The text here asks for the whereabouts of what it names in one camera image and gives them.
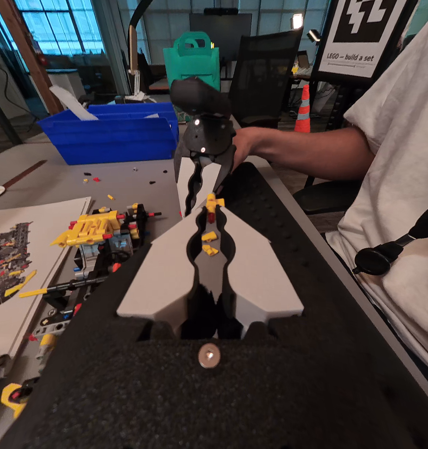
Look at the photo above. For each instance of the yellow lego block piece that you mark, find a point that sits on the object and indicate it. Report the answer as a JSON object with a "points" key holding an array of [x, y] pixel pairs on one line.
{"points": [[211, 203]]}

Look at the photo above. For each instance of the teal tote bag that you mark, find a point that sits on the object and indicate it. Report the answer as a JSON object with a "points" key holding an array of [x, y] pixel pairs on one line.
{"points": [[189, 66]]}

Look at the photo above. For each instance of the black sign stand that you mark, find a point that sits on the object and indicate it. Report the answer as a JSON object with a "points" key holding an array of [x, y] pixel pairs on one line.
{"points": [[340, 101]]}

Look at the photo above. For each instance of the black mesh chair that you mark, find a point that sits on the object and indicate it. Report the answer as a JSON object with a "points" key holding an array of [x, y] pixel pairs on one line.
{"points": [[266, 77]]}

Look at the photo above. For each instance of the yellow lego pin connector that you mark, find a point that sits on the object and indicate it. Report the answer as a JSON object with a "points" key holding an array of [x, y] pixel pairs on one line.
{"points": [[208, 236]]}

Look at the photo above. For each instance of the lego instruction booklet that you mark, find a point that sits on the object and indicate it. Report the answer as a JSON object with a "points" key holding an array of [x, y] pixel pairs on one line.
{"points": [[59, 224]]}

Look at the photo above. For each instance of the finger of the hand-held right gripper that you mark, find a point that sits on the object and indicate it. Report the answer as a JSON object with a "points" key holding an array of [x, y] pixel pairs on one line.
{"points": [[209, 179], [183, 182]]}

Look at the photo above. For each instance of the white paper strip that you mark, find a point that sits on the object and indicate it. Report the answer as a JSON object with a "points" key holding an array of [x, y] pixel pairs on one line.
{"points": [[70, 101]]}

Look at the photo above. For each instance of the orange traffic cone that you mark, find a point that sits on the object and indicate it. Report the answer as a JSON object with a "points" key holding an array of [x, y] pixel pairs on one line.
{"points": [[302, 115]]}

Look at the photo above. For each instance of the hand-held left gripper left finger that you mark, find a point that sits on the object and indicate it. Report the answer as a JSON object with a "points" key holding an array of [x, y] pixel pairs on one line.
{"points": [[157, 280]]}

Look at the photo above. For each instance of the black chair seat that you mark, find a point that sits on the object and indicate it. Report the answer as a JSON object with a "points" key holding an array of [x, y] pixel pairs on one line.
{"points": [[326, 196]]}

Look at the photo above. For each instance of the lego car chassis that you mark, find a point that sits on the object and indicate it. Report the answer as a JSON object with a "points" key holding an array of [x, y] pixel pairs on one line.
{"points": [[91, 228]]}

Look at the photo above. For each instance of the square work light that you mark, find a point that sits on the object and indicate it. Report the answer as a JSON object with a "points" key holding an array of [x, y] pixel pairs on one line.
{"points": [[297, 21], [312, 35]]}

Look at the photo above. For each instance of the person's right forearm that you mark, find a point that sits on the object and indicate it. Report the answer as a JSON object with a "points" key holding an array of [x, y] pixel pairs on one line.
{"points": [[322, 154]]}

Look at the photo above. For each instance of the wooden post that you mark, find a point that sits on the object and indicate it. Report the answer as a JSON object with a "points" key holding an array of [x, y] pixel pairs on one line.
{"points": [[24, 52]]}

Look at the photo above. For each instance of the person's right hand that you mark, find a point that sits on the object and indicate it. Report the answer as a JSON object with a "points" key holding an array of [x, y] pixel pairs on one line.
{"points": [[250, 143]]}

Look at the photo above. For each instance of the yellow lego wedge piece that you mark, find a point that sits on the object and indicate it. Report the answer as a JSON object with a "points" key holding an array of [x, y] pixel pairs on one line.
{"points": [[210, 250]]}

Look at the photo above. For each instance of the black framed paper sign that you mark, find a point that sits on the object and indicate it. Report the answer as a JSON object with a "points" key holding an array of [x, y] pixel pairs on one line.
{"points": [[350, 59]]}

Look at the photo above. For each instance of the white cabinet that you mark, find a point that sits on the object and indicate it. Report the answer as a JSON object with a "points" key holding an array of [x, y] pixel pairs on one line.
{"points": [[73, 84]]}

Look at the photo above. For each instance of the black dotted floor mat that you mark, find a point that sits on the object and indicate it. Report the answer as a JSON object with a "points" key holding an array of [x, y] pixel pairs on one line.
{"points": [[287, 228]]}

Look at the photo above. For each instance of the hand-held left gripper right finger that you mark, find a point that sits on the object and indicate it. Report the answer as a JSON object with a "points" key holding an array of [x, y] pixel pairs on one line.
{"points": [[266, 280]]}

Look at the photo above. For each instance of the black monitor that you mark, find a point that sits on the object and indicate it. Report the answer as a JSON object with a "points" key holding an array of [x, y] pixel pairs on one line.
{"points": [[221, 35]]}

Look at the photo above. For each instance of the blue storage bin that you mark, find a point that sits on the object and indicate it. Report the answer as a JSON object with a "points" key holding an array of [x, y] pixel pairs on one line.
{"points": [[112, 140]]}

